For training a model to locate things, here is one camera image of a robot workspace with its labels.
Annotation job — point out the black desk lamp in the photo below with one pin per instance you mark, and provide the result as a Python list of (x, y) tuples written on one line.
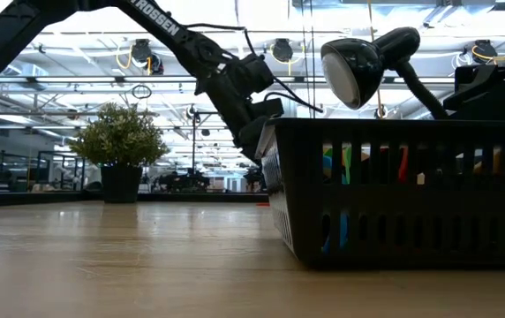
[(354, 66)]

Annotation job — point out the artificial potted plant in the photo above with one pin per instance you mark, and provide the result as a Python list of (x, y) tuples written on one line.
[(120, 141)]

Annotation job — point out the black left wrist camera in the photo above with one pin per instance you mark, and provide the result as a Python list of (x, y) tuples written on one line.
[(252, 73)]

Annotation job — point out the blue rubber band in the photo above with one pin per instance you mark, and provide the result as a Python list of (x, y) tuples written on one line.
[(344, 229)]

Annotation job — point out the black slotted plastic bin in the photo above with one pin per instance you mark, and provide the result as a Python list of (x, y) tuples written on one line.
[(411, 199)]

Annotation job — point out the long red rubber band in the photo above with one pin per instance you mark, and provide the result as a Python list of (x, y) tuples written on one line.
[(262, 204)]

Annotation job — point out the black background station frame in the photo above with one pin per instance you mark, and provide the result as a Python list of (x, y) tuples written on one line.
[(193, 146)]

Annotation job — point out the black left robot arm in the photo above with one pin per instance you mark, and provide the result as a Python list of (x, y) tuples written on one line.
[(160, 22)]

